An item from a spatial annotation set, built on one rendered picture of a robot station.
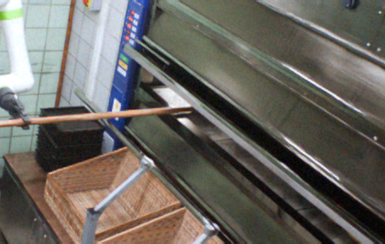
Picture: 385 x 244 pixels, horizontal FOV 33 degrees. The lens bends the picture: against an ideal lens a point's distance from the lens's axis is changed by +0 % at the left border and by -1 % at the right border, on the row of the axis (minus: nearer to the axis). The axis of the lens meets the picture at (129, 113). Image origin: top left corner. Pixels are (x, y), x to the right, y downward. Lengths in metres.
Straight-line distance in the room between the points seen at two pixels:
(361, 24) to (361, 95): 0.24
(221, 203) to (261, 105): 0.53
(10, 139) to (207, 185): 1.76
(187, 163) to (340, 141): 0.95
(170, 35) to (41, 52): 1.21
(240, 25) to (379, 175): 0.88
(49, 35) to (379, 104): 2.41
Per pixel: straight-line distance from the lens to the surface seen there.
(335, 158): 2.48
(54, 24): 4.18
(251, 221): 2.88
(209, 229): 2.47
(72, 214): 3.21
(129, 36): 3.52
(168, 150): 3.30
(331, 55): 2.50
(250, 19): 2.80
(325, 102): 2.51
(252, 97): 2.78
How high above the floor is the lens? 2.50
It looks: 25 degrees down
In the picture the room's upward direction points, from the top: 12 degrees clockwise
